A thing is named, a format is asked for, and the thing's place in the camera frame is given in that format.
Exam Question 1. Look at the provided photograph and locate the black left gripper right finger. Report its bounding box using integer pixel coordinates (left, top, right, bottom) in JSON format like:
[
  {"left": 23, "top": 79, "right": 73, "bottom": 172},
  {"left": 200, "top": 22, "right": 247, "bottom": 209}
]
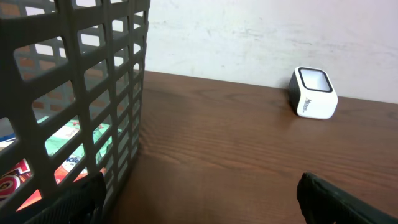
[{"left": 297, "top": 172, "right": 397, "bottom": 224}]

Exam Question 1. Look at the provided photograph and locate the red orange chocolate bar wrapper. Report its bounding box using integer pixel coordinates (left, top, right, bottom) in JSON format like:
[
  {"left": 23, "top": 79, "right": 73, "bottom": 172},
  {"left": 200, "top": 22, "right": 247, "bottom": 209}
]
[{"left": 0, "top": 157, "right": 108, "bottom": 212}]

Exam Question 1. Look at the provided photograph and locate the yellow snack chips bag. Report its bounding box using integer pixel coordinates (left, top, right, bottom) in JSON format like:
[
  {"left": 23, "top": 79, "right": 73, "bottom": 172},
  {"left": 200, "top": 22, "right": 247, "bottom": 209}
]
[{"left": 0, "top": 133, "right": 16, "bottom": 150}]

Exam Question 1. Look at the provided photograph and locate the mint green wipes pack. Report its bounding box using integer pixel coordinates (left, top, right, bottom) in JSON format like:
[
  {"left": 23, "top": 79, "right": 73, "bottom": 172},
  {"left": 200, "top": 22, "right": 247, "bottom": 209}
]
[{"left": 45, "top": 117, "right": 113, "bottom": 163}]

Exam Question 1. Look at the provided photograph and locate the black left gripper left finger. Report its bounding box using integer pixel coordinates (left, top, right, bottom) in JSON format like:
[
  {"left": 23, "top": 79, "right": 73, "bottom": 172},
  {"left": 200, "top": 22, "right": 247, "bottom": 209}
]
[{"left": 1, "top": 172, "right": 107, "bottom": 224}]

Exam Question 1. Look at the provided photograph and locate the grey plastic lattice basket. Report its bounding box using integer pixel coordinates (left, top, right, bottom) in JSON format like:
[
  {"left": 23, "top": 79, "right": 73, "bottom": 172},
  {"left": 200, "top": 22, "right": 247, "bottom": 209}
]
[{"left": 1, "top": 1, "right": 150, "bottom": 217}]

